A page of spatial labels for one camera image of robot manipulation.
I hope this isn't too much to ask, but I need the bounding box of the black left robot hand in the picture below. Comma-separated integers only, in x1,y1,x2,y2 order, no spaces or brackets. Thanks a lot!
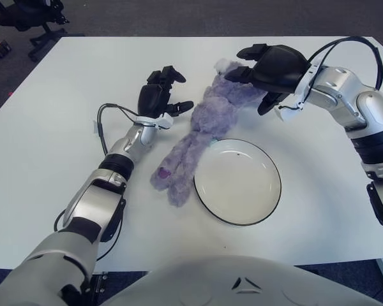
134,65,195,130

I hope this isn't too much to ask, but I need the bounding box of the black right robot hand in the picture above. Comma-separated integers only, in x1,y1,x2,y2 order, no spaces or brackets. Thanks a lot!
225,43,323,122

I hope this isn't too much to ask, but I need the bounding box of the purple plush bunny doll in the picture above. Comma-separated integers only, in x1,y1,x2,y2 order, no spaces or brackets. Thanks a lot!
150,57,267,207

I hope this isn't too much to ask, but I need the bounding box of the white plate black rim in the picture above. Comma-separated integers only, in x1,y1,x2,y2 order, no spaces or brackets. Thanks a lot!
193,138,282,226

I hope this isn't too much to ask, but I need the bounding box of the silver robot torso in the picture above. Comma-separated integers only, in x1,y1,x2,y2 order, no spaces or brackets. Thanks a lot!
101,254,383,306

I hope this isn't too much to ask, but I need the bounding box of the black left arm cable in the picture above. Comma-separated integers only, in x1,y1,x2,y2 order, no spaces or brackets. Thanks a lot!
52,102,140,261

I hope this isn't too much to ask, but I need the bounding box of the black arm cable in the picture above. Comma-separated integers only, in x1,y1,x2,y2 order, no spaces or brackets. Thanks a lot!
52,102,140,261
308,36,383,92

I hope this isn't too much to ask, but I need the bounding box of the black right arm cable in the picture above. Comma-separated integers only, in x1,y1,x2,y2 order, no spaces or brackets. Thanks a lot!
308,36,383,92

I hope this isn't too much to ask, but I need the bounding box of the black table bracket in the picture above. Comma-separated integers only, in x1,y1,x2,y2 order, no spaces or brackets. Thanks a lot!
92,270,109,296

